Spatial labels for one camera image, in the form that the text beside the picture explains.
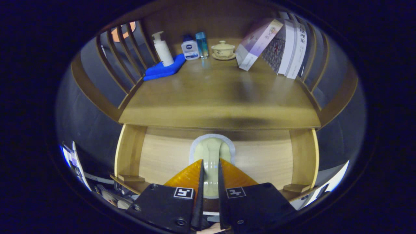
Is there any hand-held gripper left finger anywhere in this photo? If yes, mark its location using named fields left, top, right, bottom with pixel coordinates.
left=126, top=159, right=205, bottom=234

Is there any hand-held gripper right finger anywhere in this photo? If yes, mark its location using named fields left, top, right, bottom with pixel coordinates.
left=218, top=158, right=297, bottom=234

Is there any wooden drawer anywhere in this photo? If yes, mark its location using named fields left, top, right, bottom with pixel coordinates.
left=110, top=124, right=320, bottom=213

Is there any wooden countertop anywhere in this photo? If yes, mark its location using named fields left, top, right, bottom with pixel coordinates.
left=119, top=52, right=322, bottom=130

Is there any white device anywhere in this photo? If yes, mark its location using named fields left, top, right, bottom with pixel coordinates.
left=291, top=160, right=350, bottom=210

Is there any white panel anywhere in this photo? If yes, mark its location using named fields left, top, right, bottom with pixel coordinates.
left=60, top=141, right=92, bottom=191

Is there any blue folded cloth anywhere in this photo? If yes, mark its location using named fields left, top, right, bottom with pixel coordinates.
left=143, top=54, right=186, bottom=81

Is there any beige lidded teacup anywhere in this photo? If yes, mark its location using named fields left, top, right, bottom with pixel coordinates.
left=211, top=40, right=237, bottom=61

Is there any white bottle with blue cap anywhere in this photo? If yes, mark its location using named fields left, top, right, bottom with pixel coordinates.
left=181, top=34, right=200, bottom=61

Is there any white pump bottle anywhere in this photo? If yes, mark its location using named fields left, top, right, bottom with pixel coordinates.
left=151, top=31, right=175, bottom=67

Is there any slim teal bottle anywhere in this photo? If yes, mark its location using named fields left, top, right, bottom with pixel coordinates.
left=195, top=32, right=209, bottom=59

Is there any dark patterned book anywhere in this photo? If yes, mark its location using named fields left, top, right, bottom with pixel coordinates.
left=262, top=19, right=295, bottom=76

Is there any purple book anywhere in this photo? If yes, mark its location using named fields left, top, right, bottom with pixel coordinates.
left=235, top=18, right=284, bottom=72

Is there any white book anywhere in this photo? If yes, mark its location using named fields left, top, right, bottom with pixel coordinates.
left=286, top=22, right=308, bottom=80

